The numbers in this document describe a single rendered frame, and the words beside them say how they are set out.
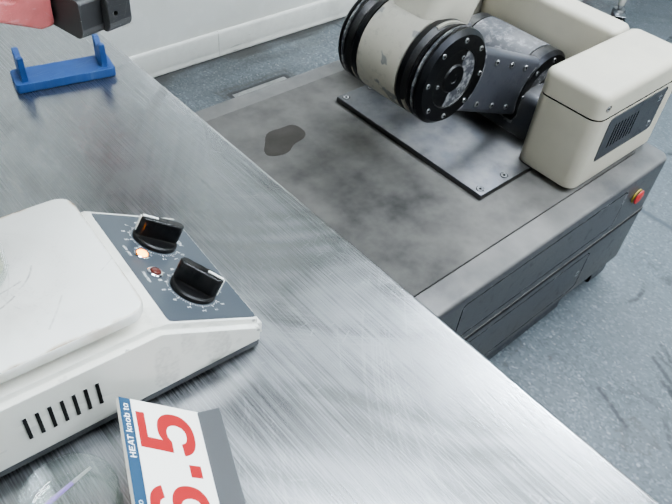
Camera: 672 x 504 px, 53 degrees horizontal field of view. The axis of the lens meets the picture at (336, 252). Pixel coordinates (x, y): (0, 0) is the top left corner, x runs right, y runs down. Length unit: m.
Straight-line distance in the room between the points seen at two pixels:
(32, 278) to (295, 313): 0.19
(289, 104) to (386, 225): 0.40
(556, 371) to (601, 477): 1.05
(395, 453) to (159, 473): 0.15
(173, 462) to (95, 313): 0.10
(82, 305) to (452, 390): 0.25
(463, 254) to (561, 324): 0.52
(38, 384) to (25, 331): 0.03
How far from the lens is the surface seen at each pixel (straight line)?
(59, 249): 0.45
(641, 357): 1.64
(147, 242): 0.49
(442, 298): 1.08
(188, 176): 0.64
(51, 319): 0.41
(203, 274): 0.46
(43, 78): 0.77
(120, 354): 0.42
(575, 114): 1.28
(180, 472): 0.42
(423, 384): 0.49
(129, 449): 0.41
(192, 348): 0.45
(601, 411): 1.51
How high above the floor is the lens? 1.14
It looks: 44 degrees down
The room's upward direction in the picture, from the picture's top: 7 degrees clockwise
